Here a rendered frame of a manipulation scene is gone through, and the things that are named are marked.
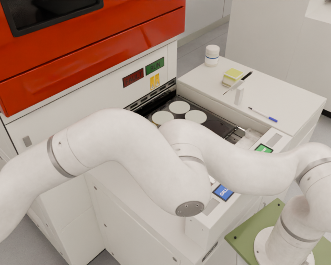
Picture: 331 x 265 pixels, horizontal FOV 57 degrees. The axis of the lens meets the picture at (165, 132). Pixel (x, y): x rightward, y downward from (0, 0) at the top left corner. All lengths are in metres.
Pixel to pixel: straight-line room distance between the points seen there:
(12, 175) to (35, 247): 1.57
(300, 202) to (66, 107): 0.82
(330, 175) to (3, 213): 0.69
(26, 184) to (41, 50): 0.47
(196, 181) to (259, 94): 1.01
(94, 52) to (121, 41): 0.12
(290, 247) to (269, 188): 0.33
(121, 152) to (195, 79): 1.06
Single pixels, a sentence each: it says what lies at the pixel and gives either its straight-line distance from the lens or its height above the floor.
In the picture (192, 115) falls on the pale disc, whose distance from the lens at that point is 1.42.
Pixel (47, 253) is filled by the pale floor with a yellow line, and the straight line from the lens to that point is 2.12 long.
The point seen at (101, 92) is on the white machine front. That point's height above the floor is 1.11.
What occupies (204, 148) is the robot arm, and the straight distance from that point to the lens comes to 0.64.
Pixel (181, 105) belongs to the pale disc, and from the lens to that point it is 1.47.
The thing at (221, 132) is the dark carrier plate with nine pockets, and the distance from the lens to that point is 1.34.
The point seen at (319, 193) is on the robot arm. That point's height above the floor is 1.22.
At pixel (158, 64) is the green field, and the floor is 1.10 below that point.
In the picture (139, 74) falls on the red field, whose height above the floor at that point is 1.10.
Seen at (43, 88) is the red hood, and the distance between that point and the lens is 1.01.
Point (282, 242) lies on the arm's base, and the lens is 0.98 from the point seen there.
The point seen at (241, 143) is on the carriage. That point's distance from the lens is 1.34.
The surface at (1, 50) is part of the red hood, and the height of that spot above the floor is 1.42.
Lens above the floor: 1.79
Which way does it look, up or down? 42 degrees down
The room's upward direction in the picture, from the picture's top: 1 degrees counter-clockwise
